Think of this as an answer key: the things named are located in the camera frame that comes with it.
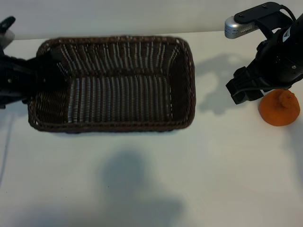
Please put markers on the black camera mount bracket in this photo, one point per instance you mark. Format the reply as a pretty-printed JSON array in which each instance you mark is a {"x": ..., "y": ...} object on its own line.
[
  {"x": 7, "y": 22},
  {"x": 255, "y": 11}
]

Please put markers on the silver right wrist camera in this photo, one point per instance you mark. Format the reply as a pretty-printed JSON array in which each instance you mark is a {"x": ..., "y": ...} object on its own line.
[{"x": 232, "y": 28}]

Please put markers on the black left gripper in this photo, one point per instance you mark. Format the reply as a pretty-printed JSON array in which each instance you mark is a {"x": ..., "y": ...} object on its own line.
[{"x": 14, "y": 78}]

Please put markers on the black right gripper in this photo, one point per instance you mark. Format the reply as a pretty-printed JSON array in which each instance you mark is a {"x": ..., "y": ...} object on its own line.
[{"x": 279, "y": 63}]

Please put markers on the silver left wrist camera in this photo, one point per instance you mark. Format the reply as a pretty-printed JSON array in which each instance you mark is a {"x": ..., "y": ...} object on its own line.
[{"x": 8, "y": 39}]

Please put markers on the dark brown wicker basket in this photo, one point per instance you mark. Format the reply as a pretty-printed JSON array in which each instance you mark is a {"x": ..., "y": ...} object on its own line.
[{"x": 123, "y": 99}]

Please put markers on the black right camera mount bracket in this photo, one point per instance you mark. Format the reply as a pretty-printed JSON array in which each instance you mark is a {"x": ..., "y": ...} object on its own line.
[{"x": 255, "y": 11}]

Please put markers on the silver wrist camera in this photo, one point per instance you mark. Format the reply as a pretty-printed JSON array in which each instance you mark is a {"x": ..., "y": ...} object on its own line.
[
  {"x": 8, "y": 39},
  {"x": 232, "y": 28}
]

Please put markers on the black left camera mount bracket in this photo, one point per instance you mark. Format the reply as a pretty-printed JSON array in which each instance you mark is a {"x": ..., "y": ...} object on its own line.
[{"x": 7, "y": 22}]

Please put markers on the wrinkled orange fruit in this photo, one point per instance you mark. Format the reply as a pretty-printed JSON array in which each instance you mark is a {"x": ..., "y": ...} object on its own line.
[{"x": 277, "y": 113}]

